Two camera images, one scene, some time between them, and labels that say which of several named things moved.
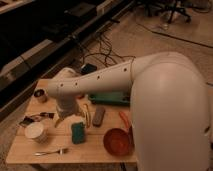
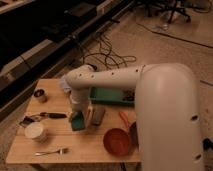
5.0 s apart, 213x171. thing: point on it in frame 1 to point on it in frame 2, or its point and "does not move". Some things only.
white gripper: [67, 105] to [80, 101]
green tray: [110, 98] does not move
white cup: [36, 131] does not move
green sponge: [78, 133] to [78, 122]
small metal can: [41, 94] does not move
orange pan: [119, 142] does not move
